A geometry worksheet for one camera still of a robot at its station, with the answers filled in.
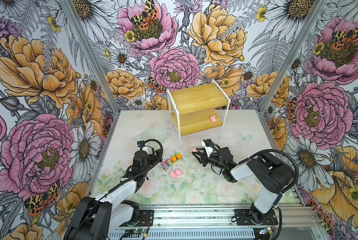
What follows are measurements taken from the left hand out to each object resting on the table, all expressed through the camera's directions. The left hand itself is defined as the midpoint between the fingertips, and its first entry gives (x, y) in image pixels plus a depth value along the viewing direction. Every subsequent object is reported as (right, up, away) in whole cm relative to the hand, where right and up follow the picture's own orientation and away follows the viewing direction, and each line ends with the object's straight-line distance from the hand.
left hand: (153, 155), depth 89 cm
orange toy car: (+11, -3, +3) cm, 12 cm away
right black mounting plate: (+46, -27, -15) cm, 56 cm away
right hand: (+24, 0, -1) cm, 24 cm away
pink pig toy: (+36, +21, +4) cm, 42 cm away
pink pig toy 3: (+14, -10, -2) cm, 17 cm away
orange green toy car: (+15, -2, +5) cm, 16 cm away
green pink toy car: (+9, -5, +1) cm, 10 cm away
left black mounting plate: (-1, -28, -16) cm, 32 cm away
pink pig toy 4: (+11, -11, -3) cm, 16 cm away
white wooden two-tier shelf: (+24, +26, -13) cm, 38 cm away
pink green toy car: (+7, -6, 0) cm, 9 cm away
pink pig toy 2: (+24, +3, -2) cm, 24 cm away
